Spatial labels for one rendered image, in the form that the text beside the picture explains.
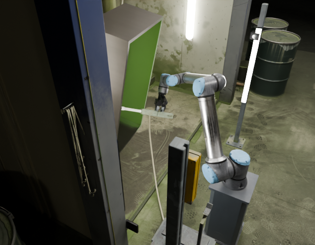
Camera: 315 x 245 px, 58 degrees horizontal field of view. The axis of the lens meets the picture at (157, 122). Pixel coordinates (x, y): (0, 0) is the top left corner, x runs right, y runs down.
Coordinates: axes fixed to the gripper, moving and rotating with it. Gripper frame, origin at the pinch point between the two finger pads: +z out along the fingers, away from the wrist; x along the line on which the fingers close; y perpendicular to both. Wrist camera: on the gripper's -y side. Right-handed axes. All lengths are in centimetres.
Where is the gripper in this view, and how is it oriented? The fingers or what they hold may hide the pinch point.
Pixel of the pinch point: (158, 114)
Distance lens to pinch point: 254.5
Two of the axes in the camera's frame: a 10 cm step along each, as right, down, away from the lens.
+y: -3.9, -1.6, 9.1
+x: -9.0, -1.5, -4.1
